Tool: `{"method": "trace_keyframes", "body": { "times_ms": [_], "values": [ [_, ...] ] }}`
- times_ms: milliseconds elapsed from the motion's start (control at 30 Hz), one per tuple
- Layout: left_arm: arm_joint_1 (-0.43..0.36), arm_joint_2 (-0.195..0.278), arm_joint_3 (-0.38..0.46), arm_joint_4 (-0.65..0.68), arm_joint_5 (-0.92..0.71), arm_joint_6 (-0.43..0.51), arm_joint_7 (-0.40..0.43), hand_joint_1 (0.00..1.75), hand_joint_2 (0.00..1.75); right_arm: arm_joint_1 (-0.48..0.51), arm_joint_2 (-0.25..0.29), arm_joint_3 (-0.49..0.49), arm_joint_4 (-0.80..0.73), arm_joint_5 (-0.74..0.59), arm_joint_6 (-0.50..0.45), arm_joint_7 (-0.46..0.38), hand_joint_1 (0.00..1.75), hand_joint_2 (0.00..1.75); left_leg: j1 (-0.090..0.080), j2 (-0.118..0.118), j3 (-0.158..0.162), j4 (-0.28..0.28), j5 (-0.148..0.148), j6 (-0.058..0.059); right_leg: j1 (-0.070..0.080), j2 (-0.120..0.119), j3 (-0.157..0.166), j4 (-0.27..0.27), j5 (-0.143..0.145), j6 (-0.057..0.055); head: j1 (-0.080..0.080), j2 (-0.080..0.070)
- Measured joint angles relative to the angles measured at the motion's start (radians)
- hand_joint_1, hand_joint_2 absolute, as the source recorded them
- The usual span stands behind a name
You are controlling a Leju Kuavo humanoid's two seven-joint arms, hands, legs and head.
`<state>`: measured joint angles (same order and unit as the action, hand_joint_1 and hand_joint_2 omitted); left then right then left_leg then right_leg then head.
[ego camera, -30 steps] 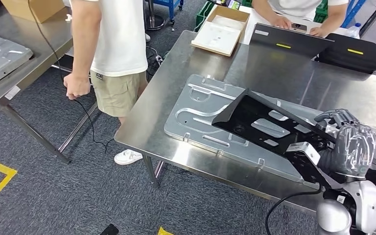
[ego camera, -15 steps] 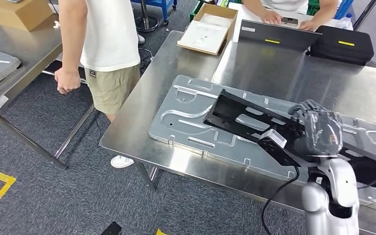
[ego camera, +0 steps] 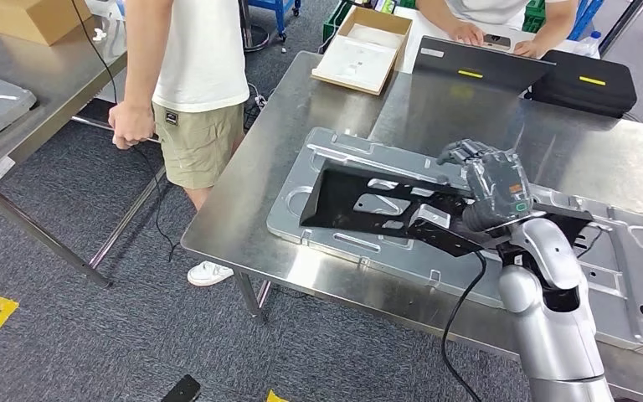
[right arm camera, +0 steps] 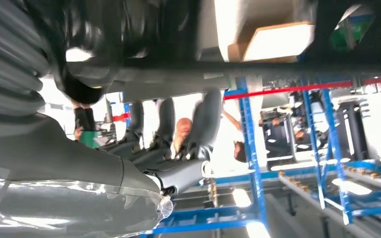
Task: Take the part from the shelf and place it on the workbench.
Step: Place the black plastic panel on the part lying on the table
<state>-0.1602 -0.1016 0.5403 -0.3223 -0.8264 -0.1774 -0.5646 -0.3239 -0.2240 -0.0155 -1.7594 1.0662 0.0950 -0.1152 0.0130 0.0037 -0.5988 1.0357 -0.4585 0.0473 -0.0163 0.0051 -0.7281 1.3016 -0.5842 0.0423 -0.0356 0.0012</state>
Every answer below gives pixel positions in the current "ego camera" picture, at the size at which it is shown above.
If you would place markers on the large stamped metal panel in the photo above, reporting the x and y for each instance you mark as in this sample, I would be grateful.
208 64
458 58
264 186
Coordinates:
621 266

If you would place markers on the small white plastic part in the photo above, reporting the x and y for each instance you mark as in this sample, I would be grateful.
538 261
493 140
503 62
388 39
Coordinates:
98 34

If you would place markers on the chrome stool base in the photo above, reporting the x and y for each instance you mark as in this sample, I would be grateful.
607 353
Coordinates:
255 39

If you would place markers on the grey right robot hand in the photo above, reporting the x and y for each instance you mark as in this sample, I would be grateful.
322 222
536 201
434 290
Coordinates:
499 183

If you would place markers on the clear water bottle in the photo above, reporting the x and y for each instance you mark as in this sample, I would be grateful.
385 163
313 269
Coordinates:
592 44

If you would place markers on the dark phone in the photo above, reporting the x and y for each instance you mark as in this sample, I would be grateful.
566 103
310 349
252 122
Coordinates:
498 41

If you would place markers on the seated person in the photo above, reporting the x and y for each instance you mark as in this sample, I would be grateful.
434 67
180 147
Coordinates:
493 8

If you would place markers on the closed cardboard box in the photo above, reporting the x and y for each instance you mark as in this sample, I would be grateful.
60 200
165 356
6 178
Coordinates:
27 16

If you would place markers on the open cardboard box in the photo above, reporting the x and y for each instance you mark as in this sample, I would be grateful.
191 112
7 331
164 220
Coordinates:
355 61

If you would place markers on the black case with yellow mark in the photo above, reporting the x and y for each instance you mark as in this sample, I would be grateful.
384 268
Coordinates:
582 83

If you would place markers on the stainless steel workbench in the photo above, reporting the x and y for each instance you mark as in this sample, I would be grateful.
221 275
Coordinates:
255 211

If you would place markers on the black pole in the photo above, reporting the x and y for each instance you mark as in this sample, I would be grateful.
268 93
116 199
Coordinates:
624 26

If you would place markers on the black plastic plate frame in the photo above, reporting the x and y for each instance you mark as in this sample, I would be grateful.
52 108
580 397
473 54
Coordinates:
332 205

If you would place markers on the stainless steel table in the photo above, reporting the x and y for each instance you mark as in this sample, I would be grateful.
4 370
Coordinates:
49 83

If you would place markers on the standing person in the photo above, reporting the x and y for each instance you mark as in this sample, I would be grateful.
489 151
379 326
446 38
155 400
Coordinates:
199 55

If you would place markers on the person's hand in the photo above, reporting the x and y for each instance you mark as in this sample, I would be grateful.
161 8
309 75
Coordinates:
468 33
529 49
133 125

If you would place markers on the black left wrist bracket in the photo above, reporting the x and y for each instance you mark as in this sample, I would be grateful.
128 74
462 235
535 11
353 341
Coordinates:
180 389

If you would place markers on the blue wheeled cart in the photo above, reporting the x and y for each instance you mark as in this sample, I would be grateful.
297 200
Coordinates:
277 8

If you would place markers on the blue metal frame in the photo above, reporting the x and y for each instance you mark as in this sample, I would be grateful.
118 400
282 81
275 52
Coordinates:
582 16

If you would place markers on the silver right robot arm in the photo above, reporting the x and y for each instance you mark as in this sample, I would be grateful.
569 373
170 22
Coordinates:
554 333

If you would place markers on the dark grey laptop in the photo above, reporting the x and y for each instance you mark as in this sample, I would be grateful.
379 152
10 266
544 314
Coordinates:
477 61

